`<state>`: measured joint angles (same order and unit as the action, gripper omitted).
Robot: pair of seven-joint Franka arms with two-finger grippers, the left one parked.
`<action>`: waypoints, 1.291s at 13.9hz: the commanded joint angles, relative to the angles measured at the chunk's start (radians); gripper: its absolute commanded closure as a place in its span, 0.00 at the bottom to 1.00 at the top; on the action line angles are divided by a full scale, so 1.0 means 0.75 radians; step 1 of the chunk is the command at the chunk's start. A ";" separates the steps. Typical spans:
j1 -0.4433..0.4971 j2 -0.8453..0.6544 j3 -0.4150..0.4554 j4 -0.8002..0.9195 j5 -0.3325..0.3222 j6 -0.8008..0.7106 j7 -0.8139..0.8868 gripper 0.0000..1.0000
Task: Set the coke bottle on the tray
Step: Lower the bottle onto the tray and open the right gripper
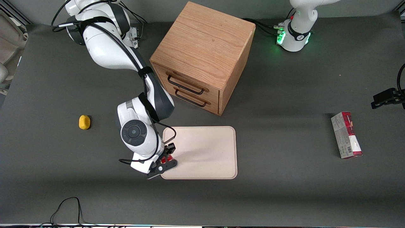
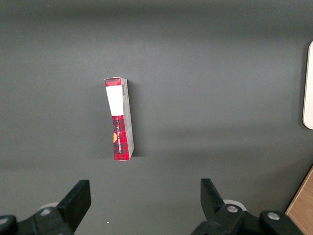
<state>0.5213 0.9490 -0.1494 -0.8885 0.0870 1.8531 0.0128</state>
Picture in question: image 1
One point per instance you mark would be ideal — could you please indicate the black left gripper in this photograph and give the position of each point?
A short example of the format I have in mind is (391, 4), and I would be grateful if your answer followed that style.
(386, 97)

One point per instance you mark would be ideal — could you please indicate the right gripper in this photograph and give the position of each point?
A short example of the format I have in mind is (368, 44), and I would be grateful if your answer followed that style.
(170, 149)

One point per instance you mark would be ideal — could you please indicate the white rectangular tray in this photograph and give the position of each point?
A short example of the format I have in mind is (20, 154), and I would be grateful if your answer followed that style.
(205, 152)

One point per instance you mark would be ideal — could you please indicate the red and grey carton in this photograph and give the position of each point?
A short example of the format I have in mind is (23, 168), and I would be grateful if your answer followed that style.
(346, 136)

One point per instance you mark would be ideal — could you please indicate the yellow toy lemon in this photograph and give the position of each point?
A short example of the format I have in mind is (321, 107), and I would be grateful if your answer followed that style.
(84, 122)

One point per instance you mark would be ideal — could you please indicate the wooden two-drawer cabinet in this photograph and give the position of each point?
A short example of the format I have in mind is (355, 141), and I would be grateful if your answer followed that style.
(205, 41)

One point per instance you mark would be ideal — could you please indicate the beige padded object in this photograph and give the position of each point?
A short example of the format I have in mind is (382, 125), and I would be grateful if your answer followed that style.
(11, 41)

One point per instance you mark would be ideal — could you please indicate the black frame rail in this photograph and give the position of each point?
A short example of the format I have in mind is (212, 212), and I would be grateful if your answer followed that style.
(17, 14)

